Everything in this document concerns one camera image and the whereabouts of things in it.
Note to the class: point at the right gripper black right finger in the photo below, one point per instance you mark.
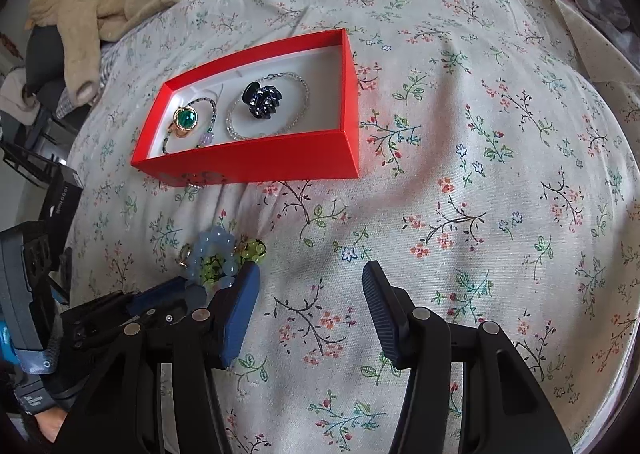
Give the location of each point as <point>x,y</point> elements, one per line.
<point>504,410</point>

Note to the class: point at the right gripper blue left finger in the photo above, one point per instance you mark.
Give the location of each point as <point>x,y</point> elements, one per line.
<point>118,409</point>

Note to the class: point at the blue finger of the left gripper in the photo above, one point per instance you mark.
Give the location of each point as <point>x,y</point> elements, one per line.
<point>159,296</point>

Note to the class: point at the red Ace jewelry box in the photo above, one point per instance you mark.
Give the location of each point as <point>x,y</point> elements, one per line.
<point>284,110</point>

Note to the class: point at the black flower hair clip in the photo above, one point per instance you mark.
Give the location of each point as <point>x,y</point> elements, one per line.
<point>262,101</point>

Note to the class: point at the black iQOO phone box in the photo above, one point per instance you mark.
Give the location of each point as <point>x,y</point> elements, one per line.
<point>59,206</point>

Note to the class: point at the floral bed sheet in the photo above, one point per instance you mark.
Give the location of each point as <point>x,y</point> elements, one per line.
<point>499,180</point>

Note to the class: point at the crumpled grey white cloth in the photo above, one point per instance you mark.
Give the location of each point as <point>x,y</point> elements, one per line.
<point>605,13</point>

